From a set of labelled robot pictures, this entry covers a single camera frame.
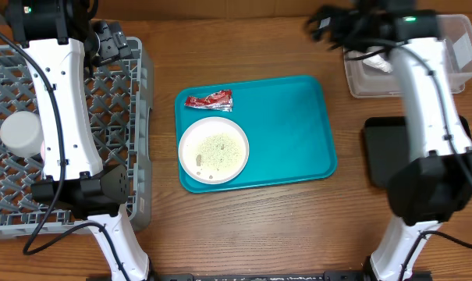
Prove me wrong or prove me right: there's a white napkin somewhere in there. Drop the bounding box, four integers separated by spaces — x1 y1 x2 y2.
362 47 392 73

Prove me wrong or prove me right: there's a grey bowl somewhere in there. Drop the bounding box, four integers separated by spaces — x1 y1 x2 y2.
0 111 44 158

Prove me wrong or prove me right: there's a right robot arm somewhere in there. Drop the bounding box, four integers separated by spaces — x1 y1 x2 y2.
305 1 472 280

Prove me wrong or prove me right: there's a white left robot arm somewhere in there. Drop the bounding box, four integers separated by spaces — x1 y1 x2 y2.
5 0 152 280

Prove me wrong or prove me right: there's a grey dishwasher rack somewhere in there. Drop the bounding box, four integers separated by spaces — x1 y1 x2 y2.
0 37 154 240

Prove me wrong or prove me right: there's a white label on bin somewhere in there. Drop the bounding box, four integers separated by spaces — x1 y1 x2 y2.
452 33 472 69

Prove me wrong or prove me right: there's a clear plastic bin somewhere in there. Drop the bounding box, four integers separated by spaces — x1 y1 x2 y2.
344 14 472 98

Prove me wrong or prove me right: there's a black tray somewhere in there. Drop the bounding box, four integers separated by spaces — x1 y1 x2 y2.
361 114 472 190

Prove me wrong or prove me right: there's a pink cup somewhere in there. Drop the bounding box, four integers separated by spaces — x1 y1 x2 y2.
40 141 45 161

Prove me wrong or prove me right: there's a red foil wrapper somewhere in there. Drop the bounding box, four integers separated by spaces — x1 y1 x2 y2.
184 90 233 112

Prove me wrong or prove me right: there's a white dirty plate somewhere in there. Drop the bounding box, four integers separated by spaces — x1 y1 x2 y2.
178 117 250 185

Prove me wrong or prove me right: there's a teal serving tray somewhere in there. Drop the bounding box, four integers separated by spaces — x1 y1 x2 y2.
174 75 337 194

